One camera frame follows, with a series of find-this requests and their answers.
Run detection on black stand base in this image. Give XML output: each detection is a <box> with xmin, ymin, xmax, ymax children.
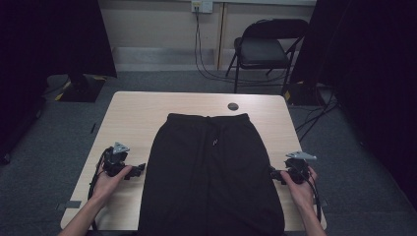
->
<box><xmin>54</xmin><ymin>73</ymin><xmax>108</xmax><ymax>103</ymax></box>
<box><xmin>283</xmin><ymin>81</ymin><xmax>326</xmax><ymax>106</ymax></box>

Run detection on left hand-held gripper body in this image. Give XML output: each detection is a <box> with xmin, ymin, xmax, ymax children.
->
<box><xmin>101</xmin><ymin>142</ymin><xmax>132</xmax><ymax>178</ymax></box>

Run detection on person's right hand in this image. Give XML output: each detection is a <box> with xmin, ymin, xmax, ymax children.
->
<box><xmin>279</xmin><ymin>166</ymin><xmax>319</xmax><ymax>210</ymax></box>

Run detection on white wall outlet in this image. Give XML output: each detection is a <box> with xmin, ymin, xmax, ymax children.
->
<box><xmin>191</xmin><ymin>0</ymin><xmax>214</xmax><ymax>14</ymax></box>

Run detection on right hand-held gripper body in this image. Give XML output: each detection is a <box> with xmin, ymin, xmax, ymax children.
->
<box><xmin>284</xmin><ymin>150</ymin><xmax>318</xmax><ymax>185</ymax></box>

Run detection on black folding chair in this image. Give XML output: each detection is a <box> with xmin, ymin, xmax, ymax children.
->
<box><xmin>225</xmin><ymin>18</ymin><xmax>310</xmax><ymax>96</ymax></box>

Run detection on person's left hand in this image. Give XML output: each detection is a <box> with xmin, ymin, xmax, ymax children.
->
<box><xmin>91</xmin><ymin>164</ymin><xmax>134</xmax><ymax>206</ymax></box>

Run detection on black curtain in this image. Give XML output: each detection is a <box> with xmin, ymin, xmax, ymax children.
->
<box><xmin>0</xmin><ymin>0</ymin><xmax>118</xmax><ymax>161</ymax></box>
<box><xmin>289</xmin><ymin>0</ymin><xmax>417</xmax><ymax>210</ymax></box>

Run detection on black pants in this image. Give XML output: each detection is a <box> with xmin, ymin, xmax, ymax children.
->
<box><xmin>137</xmin><ymin>112</ymin><xmax>285</xmax><ymax>236</ymax></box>

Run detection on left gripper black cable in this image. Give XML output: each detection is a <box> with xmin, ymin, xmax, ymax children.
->
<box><xmin>87</xmin><ymin>147</ymin><xmax>114</xmax><ymax>232</ymax></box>

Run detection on black floor cables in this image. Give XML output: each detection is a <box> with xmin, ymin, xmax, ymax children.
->
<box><xmin>294</xmin><ymin>88</ymin><xmax>340</xmax><ymax>143</ymax></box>

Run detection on black wall cable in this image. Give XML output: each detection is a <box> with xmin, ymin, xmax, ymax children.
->
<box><xmin>193</xmin><ymin>5</ymin><xmax>289</xmax><ymax>86</ymax></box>

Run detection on grey wall trunking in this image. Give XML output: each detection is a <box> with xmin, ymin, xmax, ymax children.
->
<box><xmin>111</xmin><ymin>46</ymin><xmax>238</xmax><ymax>72</ymax></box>

